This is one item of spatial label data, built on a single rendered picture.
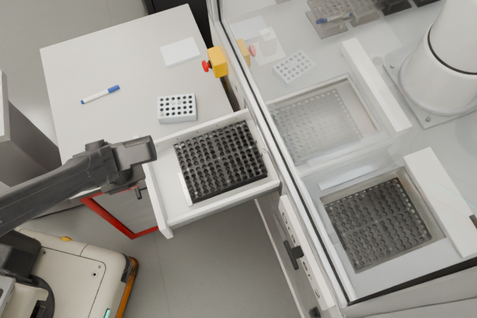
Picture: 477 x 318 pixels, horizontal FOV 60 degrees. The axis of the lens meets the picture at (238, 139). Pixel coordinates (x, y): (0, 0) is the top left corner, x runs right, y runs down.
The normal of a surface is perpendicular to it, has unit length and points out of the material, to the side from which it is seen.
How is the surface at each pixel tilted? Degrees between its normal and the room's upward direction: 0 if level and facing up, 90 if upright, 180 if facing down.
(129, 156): 33
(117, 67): 0
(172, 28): 0
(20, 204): 76
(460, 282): 90
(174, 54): 0
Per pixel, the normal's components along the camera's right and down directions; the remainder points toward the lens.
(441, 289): -0.94, 0.33
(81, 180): 0.95, -0.22
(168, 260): -0.04, -0.43
